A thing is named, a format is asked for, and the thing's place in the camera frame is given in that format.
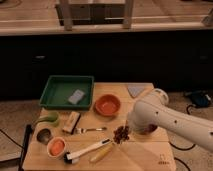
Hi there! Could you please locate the green plastic tray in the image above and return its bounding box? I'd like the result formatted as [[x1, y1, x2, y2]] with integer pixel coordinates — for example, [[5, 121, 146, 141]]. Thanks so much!
[[40, 75, 94, 110]]

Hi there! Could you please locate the black bar left edge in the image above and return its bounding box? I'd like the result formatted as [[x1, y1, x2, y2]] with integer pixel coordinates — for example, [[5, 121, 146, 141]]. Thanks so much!
[[18, 124, 33, 171]]

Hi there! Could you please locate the grey triangular cloth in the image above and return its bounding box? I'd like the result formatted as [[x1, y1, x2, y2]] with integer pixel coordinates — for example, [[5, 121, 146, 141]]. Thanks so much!
[[127, 85, 145, 98]]

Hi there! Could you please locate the wooden chair frame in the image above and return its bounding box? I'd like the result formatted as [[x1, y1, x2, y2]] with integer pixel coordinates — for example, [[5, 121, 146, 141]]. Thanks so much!
[[55, 0, 134, 31]]

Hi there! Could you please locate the wooden block eraser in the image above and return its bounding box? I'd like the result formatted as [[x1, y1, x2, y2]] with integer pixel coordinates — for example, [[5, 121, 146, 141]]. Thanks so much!
[[62, 111, 81, 134]]

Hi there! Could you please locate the red bowl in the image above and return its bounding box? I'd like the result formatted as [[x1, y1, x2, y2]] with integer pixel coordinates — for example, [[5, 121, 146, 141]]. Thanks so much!
[[94, 94, 121, 117]]

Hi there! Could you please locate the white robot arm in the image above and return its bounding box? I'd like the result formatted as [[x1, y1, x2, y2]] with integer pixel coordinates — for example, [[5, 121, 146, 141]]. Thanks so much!
[[127, 88, 213, 152]]

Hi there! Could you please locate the dark device on floor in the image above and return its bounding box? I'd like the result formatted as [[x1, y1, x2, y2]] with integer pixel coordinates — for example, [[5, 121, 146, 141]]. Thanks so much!
[[185, 91, 211, 108]]

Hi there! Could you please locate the silver fork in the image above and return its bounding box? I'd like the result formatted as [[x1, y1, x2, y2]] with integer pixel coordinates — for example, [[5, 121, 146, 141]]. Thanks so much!
[[75, 127, 107, 134]]

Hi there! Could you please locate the grey sponge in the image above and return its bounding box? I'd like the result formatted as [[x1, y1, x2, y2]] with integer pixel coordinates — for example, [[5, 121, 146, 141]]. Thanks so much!
[[68, 89, 85, 104]]

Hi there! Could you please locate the white cup orange inside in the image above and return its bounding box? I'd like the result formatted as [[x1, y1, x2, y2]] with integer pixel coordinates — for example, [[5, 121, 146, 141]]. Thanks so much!
[[47, 137, 66, 158]]

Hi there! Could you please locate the black cable right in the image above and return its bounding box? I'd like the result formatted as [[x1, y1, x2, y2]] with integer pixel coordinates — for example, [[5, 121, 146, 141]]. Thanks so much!
[[168, 103, 198, 152]]

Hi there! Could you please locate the yellow corn cob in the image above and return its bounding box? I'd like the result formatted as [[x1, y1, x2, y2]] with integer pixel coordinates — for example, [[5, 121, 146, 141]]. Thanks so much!
[[90, 144, 114, 163]]

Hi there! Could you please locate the dark brown bowl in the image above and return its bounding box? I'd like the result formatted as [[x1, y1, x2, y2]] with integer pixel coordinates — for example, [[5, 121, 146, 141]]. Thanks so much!
[[139, 124, 157, 135]]

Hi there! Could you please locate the dark grape bunch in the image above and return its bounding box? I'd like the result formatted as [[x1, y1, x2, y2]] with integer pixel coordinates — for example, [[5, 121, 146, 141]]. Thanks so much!
[[113, 126, 129, 144]]

